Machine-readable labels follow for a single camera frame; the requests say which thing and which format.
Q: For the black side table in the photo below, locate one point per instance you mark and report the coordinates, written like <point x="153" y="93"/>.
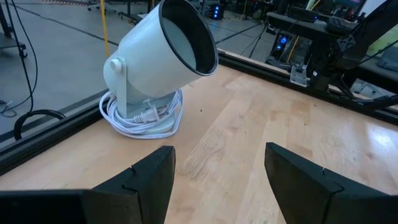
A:
<point x="298" y="23"/>

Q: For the black computer with blue lights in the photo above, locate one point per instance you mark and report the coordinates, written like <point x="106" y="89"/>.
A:
<point x="282" y="42"/>
<point x="216" y="11"/>

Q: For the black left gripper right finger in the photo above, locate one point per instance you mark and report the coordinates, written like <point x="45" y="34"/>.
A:
<point x="311" y="193"/>

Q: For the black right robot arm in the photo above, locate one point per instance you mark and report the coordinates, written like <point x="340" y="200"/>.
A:
<point x="357" y="40"/>

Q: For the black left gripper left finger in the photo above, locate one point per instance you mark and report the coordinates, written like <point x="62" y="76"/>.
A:
<point x="133" y="199"/>

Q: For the black aluminium table frame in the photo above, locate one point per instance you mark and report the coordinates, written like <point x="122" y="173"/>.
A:
<point x="264" y="74"/>

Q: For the white spotlight lamp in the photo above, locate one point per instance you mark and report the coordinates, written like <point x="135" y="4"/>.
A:
<point x="155" y="53"/>

